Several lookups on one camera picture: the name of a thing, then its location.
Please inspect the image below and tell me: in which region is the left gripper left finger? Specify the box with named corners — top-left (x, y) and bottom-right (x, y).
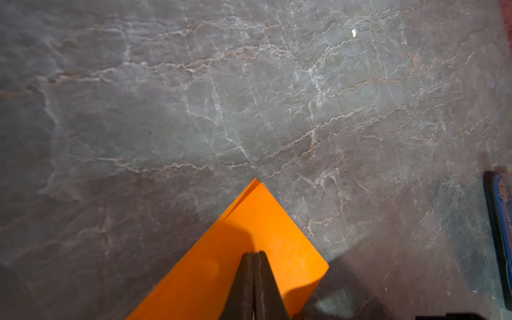
top-left (219, 253), bottom-right (255, 320)

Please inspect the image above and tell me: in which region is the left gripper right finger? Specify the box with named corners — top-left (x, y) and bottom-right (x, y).
top-left (254, 251), bottom-right (290, 320)

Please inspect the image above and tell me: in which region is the blue flat box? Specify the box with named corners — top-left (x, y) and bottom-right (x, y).
top-left (483, 171), bottom-right (511, 311)

